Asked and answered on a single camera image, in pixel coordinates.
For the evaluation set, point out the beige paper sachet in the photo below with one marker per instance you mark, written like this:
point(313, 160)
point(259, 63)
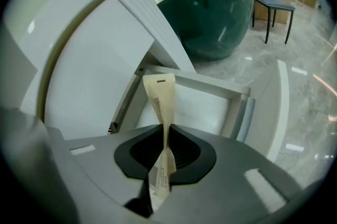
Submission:
point(160, 96)

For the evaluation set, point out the white vanity washbasin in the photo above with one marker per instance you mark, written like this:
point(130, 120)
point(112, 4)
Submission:
point(92, 72)

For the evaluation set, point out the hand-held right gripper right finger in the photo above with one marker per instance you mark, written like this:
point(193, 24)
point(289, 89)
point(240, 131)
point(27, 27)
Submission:
point(194, 162)

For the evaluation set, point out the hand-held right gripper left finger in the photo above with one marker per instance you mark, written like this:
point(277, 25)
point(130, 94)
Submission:
point(131, 154)

